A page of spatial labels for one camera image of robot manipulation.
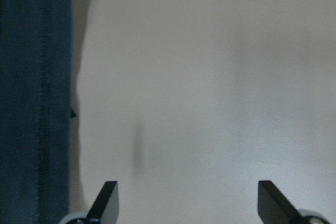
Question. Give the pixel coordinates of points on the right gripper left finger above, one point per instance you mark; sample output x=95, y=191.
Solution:
x=105, y=208

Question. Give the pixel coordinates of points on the black printed t-shirt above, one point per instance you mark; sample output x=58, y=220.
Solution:
x=36, y=54

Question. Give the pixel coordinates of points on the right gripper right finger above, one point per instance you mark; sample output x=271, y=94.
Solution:
x=274, y=207

